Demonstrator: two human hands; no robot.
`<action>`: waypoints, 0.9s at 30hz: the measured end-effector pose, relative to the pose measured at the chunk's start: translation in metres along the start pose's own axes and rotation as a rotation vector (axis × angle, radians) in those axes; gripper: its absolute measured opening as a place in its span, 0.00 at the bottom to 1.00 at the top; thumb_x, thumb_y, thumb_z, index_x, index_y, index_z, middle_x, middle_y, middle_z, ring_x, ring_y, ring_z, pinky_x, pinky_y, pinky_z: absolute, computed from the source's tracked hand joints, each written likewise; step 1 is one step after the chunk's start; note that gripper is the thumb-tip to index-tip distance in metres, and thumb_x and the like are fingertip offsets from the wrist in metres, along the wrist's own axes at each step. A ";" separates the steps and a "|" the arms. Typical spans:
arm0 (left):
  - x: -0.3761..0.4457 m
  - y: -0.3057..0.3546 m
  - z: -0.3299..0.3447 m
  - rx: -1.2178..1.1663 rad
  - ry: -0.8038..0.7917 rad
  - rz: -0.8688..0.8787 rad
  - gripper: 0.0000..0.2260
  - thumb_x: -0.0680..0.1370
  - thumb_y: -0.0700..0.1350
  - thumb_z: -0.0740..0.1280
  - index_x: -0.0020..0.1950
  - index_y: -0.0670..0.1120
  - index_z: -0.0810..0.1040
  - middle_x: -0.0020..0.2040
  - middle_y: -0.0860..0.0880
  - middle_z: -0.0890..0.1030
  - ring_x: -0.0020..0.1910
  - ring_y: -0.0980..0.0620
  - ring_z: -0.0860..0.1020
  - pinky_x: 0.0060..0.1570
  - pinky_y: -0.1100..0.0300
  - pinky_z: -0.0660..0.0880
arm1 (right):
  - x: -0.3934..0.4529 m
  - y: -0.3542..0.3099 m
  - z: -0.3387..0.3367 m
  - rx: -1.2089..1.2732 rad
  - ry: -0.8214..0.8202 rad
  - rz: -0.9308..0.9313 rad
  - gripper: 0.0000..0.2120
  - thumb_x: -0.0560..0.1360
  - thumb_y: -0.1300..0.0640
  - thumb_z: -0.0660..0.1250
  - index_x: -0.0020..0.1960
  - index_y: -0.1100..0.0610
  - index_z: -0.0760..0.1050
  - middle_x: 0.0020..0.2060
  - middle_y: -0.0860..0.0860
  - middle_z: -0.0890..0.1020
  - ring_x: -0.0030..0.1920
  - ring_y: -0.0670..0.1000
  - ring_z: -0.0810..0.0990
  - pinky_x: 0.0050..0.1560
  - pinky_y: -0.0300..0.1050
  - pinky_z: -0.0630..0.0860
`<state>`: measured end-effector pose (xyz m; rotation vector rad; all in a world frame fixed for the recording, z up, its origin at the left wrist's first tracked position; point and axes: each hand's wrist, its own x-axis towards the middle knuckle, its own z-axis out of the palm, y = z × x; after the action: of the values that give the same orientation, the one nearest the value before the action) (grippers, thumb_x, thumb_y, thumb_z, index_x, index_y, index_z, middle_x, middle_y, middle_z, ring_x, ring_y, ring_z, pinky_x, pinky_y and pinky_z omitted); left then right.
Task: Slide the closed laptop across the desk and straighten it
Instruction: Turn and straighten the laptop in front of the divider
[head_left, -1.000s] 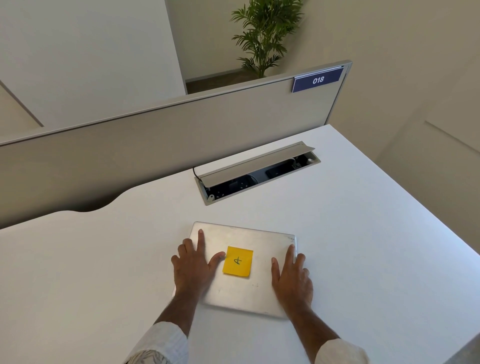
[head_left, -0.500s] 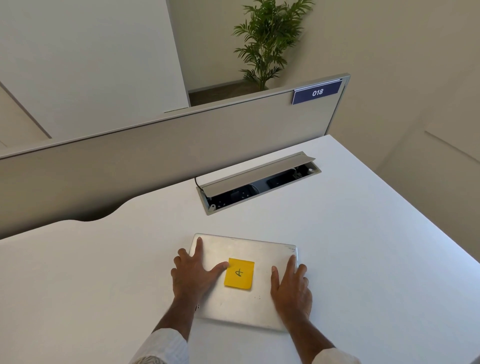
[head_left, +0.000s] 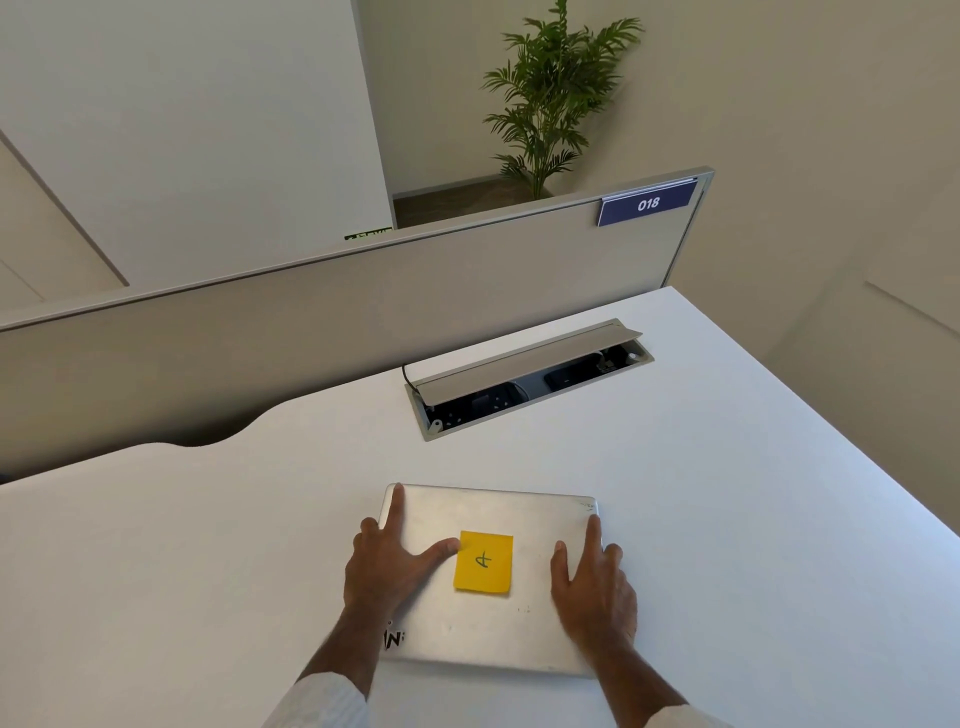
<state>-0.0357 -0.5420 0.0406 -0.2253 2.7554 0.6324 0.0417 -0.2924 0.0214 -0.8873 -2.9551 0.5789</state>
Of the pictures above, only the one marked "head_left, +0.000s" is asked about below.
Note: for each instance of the person's right hand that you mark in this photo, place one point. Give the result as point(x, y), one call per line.
point(596, 600)

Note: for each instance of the green potted plant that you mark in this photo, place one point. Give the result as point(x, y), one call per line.
point(551, 97)

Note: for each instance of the person's right forearm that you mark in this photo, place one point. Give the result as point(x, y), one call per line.
point(652, 697)

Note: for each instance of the person's left hand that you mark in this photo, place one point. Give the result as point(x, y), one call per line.
point(386, 574)

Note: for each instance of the grey desk partition panel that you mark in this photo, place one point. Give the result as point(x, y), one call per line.
point(300, 330)

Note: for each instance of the white desk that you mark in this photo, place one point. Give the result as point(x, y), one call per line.
point(750, 510)

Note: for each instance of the person's left forearm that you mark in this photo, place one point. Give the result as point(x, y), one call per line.
point(337, 675)

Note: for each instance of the blue number sign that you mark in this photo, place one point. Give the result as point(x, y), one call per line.
point(649, 203)

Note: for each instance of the yellow sticky note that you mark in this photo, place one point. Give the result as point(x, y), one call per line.
point(484, 562)

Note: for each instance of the silver laptop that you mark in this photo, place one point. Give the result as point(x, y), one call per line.
point(495, 630)

